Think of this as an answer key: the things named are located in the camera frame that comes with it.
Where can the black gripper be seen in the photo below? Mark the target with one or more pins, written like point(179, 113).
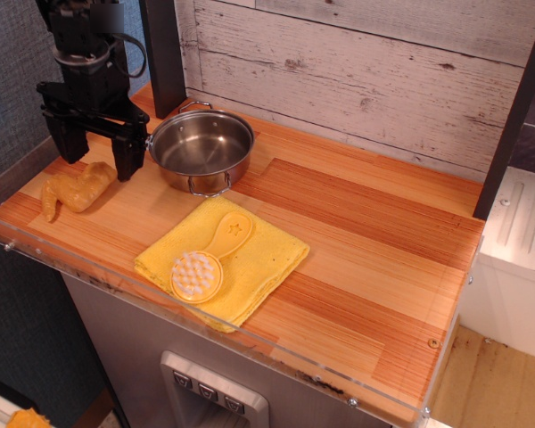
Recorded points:
point(93, 96)

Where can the yellow rubber chicken wing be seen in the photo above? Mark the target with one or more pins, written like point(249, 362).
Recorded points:
point(76, 193)

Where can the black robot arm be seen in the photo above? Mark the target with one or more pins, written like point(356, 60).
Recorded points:
point(82, 26)

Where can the small stainless steel pot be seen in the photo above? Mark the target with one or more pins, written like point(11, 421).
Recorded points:
point(202, 150)

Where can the yellow round scrub brush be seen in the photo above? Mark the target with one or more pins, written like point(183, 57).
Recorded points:
point(197, 276)

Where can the yellow folded cloth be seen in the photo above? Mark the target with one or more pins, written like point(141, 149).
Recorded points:
point(267, 257)

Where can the silver dispenser button panel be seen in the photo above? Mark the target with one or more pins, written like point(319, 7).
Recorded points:
point(209, 392)

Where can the orange object bottom left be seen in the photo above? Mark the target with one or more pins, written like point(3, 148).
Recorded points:
point(27, 418)

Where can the dark left shelf post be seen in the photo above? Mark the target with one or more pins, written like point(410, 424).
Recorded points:
point(162, 44)

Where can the dark shelf post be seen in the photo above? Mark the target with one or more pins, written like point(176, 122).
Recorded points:
point(162, 44)
point(505, 149)

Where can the dark right shelf post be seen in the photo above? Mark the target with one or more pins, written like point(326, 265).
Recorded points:
point(505, 149)

